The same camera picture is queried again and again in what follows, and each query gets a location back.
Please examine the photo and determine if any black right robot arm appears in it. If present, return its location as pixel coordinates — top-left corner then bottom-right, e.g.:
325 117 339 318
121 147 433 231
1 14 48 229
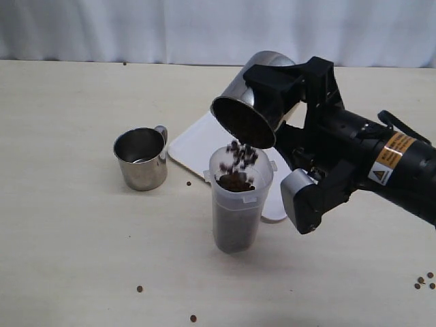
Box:
243 57 435 234

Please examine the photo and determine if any black right camera cable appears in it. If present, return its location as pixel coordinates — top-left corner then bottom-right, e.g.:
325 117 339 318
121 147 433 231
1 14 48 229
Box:
377 109 432 144

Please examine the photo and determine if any steel mug with kibble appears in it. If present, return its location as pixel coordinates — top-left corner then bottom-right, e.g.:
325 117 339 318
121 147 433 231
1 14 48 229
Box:
113 125 168 191

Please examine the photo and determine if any clear plastic tall container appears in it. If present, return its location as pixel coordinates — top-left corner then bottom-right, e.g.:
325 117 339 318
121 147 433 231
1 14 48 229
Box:
204 141 277 254

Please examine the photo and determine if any white plastic tray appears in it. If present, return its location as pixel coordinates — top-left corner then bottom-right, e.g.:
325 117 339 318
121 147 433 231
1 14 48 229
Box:
168 112 291 223

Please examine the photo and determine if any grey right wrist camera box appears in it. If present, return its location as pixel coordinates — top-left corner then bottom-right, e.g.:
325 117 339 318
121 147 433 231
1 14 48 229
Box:
280 168 317 227

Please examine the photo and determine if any white curtain backdrop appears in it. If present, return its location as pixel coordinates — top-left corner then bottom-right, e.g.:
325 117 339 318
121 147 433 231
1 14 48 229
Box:
1 1 435 67

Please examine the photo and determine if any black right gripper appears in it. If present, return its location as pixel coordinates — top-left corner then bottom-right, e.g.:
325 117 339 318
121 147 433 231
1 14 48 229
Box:
243 57 378 234

